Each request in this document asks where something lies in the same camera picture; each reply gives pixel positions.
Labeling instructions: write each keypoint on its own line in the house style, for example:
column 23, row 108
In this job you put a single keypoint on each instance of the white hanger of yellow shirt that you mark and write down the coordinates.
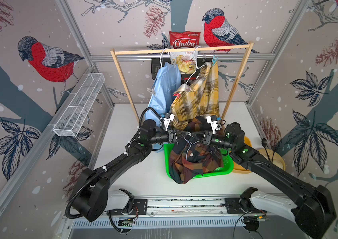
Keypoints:
column 197, row 67

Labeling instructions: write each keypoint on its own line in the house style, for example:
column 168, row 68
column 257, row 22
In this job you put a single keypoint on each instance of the light blue shirt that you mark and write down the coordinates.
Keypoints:
column 167, row 81

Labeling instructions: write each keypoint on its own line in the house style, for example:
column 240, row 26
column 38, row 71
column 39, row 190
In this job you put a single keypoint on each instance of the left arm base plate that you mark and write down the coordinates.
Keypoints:
column 137, row 207

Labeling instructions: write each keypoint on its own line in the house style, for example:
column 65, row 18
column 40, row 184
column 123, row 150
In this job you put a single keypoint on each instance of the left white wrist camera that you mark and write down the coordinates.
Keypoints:
column 167, row 118

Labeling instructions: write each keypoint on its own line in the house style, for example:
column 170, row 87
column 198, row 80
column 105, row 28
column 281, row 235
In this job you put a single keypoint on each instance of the yellow plaid shirt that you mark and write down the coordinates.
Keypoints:
column 201, row 98

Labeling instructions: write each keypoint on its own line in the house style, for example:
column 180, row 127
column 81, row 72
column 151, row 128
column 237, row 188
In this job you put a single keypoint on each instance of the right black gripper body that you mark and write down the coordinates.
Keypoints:
column 208, row 138

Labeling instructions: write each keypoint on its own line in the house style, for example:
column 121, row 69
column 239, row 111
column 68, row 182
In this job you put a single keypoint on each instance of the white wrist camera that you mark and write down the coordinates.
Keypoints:
column 167, row 118
column 213, row 121

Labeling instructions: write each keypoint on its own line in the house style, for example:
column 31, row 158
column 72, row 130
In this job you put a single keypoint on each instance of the yellow plastic tray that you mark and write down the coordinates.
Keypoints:
column 242, row 168

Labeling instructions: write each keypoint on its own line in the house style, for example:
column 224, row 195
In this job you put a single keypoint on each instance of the yellow round bowl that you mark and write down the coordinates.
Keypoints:
column 278, row 160

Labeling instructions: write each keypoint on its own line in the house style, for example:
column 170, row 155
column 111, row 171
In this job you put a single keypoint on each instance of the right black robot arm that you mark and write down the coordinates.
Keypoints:
column 312, row 208

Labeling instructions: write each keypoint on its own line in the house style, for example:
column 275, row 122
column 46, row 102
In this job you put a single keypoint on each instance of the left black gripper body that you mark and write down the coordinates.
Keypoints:
column 171, row 140

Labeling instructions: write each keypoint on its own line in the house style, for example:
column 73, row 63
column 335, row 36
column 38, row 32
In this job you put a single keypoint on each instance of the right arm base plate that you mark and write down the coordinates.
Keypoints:
column 240, row 206

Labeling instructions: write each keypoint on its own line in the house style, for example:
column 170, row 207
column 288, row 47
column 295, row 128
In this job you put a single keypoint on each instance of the dark multicolour plaid shirt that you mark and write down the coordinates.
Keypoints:
column 189, row 158

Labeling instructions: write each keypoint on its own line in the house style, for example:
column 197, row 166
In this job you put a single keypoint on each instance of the red clothespin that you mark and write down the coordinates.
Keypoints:
column 177, row 95

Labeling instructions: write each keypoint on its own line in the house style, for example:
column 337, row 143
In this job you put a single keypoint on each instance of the red Chuba chips bag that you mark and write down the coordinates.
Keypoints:
column 185, row 60

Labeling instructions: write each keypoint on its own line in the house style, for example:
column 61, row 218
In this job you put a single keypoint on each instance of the teal clothespin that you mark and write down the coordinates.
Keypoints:
column 214, row 60

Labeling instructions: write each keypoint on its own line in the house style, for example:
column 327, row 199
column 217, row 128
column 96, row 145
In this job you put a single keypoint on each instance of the black spoon in bowl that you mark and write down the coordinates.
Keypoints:
column 264, row 143

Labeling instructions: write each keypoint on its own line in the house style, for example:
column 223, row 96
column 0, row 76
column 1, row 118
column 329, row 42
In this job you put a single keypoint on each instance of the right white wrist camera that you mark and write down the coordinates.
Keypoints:
column 213, row 121

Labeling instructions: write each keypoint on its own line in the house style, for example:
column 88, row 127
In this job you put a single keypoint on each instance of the black wall bracket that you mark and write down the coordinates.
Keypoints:
column 155, row 67

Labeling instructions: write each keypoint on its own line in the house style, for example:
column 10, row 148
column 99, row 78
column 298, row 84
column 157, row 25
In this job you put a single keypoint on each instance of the clear clothespin on blue shirt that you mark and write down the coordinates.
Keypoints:
column 151, row 91

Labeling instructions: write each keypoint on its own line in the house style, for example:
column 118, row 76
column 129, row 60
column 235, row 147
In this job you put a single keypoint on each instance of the white wire mesh basket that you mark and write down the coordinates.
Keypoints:
column 74, row 115

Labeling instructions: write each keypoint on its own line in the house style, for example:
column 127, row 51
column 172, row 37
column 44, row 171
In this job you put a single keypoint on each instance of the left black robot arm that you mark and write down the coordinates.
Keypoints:
column 91, row 195

